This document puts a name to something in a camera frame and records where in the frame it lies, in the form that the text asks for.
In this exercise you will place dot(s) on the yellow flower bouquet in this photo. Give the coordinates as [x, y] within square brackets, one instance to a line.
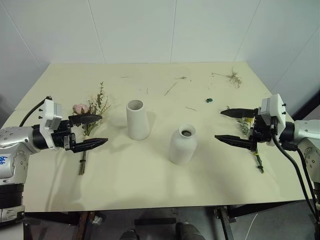
[246, 125]

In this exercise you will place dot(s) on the small green plastic piece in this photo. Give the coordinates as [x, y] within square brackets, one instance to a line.
[209, 100]

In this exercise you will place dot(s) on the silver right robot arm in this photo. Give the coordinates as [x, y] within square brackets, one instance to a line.
[307, 130]

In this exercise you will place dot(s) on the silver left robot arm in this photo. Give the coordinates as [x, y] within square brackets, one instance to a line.
[15, 140]

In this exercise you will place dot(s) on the short dry twig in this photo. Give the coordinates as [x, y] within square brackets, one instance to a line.
[191, 108]

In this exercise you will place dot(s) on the pink flower bouquet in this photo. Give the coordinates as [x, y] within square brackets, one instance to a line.
[80, 108]

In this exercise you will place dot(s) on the long dry twig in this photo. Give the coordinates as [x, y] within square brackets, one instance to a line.
[170, 89]

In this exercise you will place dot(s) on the white bottle-shaped vase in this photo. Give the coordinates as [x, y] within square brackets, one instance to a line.
[181, 150]

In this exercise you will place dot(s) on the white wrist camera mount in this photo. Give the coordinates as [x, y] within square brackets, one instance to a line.
[273, 105]
[48, 112]

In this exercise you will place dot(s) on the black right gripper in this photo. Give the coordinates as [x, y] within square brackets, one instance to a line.
[262, 130]

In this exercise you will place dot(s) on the dried loose sprig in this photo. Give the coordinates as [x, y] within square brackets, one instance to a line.
[233, 78]

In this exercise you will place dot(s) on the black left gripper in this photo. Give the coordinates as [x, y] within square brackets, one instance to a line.
[61, 135]

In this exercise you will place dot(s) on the white cylinder vase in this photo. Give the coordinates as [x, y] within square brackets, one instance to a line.
[137, 122]

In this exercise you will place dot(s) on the dark rounded shape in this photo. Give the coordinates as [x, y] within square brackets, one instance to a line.
[128, 235]

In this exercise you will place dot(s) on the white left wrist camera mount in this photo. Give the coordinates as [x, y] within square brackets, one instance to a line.
[48, 112]

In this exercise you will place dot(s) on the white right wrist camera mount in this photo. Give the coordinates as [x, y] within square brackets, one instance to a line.
[273, 105]

